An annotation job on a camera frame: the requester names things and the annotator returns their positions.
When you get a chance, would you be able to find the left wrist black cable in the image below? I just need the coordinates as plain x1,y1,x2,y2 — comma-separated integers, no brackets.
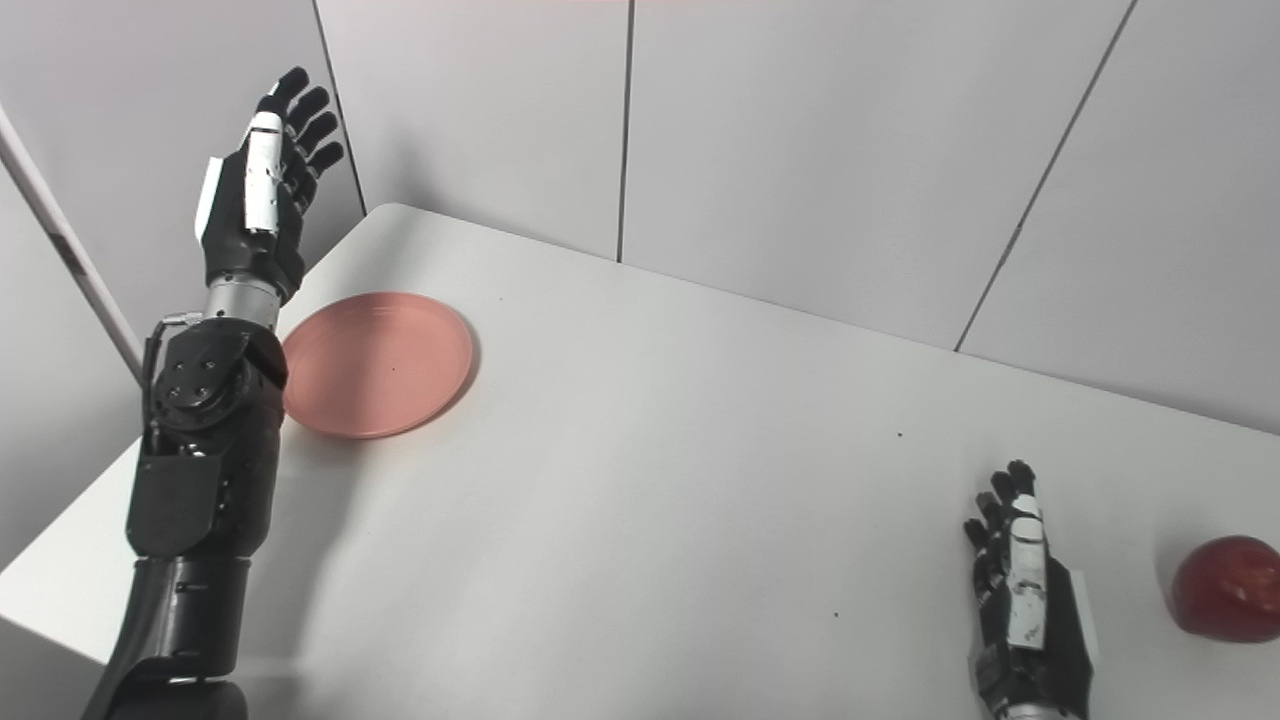
140,311,204,451

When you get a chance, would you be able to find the white wall post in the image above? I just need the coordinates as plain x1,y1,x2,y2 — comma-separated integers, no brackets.
0,100,149,386

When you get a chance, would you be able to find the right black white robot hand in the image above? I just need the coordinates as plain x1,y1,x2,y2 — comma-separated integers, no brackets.
963,459,1099,720

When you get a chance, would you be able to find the pink round plate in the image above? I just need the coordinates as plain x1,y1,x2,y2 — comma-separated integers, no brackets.
280,291,476,440

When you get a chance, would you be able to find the red apple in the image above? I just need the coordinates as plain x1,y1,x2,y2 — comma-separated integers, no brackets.
1170,535,1280,644

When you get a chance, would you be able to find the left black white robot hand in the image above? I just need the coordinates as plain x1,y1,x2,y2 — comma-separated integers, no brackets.
195,66,346,306

